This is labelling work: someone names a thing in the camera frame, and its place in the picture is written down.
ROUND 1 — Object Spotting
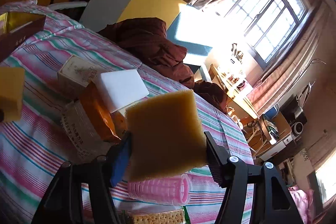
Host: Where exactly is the cracker biscuit pack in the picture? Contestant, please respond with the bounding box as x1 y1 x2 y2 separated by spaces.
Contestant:
120 209 186 224

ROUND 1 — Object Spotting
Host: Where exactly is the yellow sponge block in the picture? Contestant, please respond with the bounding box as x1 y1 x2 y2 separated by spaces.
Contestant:
125 90 207 181

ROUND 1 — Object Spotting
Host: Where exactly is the beige printed carton box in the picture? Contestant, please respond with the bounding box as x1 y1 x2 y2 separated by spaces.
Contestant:
58 55 105 99

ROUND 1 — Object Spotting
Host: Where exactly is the striped pink green tablecloth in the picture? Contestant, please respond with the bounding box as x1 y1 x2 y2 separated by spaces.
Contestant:
1 0 253 223

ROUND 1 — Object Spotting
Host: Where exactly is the white text-printed box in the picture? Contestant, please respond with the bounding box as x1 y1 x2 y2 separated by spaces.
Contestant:
62 100 112 162

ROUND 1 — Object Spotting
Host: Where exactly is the black stereo speaker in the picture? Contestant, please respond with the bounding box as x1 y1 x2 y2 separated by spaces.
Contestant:
280 97 307 138

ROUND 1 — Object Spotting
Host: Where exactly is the pink hair roller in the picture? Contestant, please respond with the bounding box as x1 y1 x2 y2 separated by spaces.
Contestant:
127 174 191 206

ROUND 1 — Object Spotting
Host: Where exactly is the orange foil packet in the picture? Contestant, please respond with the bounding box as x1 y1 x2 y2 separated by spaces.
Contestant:
79 81 121 143

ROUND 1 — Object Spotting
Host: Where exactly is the wooden desk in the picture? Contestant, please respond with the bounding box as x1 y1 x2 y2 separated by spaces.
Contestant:
209 64 259 119

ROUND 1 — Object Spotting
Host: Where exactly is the white foam block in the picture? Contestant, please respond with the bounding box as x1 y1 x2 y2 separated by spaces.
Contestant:
94 69 149 113

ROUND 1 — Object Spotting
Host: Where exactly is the dark red gift box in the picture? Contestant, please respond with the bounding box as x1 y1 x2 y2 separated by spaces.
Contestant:
0 11 46 62

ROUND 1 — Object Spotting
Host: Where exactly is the dark red jacket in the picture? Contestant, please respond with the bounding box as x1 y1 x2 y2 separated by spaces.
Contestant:
98 18 227 114

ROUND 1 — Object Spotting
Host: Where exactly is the grey yellow blue armchair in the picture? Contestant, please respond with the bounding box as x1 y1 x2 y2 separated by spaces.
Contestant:
49 0 212 72

